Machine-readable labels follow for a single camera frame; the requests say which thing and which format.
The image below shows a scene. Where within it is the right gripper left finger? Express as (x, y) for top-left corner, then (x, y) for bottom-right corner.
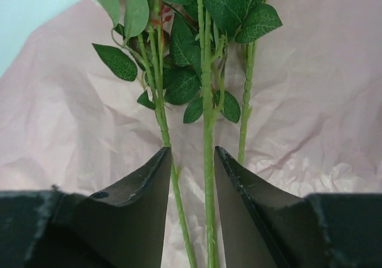
(1, 147), (171, 267)

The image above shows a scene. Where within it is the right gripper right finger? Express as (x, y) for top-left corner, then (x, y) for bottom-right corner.
(214, 147), (381, 267)

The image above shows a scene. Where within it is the purple wrapping paper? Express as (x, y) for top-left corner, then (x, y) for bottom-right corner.
(0, 0), (382, 268)

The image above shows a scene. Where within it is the pink flower bouquet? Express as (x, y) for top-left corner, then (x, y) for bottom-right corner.
(93, 0), (282, 267)

